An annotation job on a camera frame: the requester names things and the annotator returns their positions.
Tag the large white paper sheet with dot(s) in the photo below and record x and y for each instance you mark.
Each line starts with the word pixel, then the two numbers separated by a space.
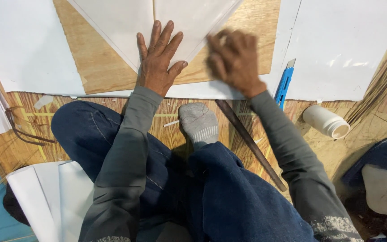
pixel 341 50
pixel 29 50

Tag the black cloth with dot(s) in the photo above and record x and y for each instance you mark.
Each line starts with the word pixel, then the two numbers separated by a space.
pixel 13 208

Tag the person's blue jeans legs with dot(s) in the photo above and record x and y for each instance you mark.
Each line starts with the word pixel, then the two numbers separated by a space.
pixel 233 201

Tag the small white paper strip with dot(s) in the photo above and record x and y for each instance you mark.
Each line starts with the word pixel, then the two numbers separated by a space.
pixel 171 123

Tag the white printed cloth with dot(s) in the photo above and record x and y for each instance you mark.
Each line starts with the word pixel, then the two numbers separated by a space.
pixel 383 191

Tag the person's right fingers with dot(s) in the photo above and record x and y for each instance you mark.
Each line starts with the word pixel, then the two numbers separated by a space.
pixel 220 47

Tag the white kite paper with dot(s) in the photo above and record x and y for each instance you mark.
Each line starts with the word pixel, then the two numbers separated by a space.
pixel 119 30

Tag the plywood board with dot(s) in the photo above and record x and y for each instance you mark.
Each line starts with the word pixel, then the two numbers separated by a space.
pixel 96 67

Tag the dark wooden stick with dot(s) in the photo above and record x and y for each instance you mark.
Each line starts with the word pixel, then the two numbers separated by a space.
pixel 247 137

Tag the blue plastic slipper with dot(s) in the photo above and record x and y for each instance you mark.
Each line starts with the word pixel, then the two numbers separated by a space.
pixel 378 154

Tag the bundle of thin bamboo sticks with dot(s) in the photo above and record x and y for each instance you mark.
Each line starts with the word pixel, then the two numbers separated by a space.
pixel 381 84

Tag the person's left hand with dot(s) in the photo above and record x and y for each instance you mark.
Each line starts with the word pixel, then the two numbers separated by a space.
pixel 155 70

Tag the blue utility knife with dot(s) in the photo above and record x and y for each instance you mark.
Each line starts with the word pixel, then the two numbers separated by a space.
pixel 284 84

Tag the white tape scrap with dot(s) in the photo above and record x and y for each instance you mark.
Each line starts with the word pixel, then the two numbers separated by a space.
pixel 43 102

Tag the person's grey sock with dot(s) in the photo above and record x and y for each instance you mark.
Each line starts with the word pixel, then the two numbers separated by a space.
pixel 198 122

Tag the person's right hand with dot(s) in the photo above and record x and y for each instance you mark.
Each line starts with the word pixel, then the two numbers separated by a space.
pixel 239 64

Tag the stack of white papers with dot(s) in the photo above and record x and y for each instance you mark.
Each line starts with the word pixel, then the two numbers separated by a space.
pixel 55 198

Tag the white plastic bottle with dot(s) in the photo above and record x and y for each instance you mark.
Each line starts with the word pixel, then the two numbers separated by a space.
pixel 324 120

